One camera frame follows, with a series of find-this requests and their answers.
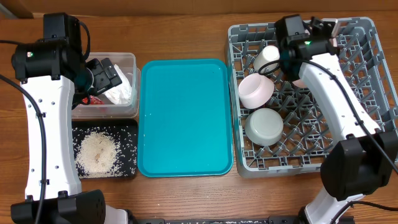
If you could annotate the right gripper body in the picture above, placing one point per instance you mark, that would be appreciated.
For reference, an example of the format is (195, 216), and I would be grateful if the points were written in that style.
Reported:
(286, 68)

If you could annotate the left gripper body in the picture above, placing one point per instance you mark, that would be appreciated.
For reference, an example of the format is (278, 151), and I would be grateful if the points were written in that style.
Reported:
(103, 78)

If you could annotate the white paper napkin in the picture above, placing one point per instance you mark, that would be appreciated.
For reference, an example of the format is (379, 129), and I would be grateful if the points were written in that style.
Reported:
(122, 93)

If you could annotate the red foil wrapper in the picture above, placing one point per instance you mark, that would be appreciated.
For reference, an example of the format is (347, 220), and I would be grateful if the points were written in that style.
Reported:
(92, 100)

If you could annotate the white ceramic cup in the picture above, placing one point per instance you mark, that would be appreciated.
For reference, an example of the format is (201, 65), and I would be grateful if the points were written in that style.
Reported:
(268, 54)

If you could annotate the small pink saucer plate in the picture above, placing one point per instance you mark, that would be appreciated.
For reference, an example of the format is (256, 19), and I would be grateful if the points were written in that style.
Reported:
(255, 90)

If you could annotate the white rice pile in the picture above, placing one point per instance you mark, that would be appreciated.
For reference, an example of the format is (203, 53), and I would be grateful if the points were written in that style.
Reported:
(98, 154)

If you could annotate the grey bowl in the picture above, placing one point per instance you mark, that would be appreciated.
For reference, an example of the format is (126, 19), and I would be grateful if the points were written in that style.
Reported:
(264, 127)

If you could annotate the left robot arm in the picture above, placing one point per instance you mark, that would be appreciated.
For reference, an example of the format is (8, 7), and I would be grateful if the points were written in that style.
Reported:
(55, 75)

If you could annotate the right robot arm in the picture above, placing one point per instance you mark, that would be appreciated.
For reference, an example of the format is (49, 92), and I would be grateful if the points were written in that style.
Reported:
(362, 158)

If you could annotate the clear plastic waste bin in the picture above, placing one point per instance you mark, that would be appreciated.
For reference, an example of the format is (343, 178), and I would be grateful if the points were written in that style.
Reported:
(127, 63)

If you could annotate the black plastic tray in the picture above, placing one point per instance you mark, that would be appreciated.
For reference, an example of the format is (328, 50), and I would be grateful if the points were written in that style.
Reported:
(130, 124)

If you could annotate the teal plastic serving tray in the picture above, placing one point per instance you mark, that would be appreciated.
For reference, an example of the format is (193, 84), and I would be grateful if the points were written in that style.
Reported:
(185, 119)

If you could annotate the grey plastic dish rack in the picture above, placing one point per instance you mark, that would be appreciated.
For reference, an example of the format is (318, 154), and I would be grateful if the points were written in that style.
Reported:
(306, 140)

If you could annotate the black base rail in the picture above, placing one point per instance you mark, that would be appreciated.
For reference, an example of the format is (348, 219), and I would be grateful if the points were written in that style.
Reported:
(270, 220)

